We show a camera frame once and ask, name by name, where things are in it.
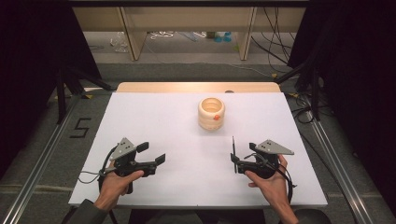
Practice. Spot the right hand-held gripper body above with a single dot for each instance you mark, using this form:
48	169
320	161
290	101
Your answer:
263	165

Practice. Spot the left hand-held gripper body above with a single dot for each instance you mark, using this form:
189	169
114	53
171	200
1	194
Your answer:
130	165

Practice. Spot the thin black pen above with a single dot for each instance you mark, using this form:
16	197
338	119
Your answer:
233	144

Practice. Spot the cream ceramic cup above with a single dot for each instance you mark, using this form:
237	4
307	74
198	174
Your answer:
211	119

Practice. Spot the person's right hand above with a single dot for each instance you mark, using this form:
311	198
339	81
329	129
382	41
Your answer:
274	189

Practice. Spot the person's left hand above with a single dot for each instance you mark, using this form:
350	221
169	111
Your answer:
113	186

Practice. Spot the white board table cover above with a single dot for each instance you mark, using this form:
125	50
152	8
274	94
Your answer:
193	174

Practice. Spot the black metal stand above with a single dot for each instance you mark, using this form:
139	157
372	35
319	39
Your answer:
62	93
314	90

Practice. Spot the blue plastic cups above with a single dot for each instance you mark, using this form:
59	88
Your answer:
223	36

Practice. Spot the black curtain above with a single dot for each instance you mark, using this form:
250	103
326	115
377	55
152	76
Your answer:
358	77
28	77

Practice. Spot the wooden shelf unit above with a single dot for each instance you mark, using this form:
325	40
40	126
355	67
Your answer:
190	18

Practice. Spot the aluminium floor rail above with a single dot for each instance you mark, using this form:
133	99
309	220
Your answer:
34	177
342	177

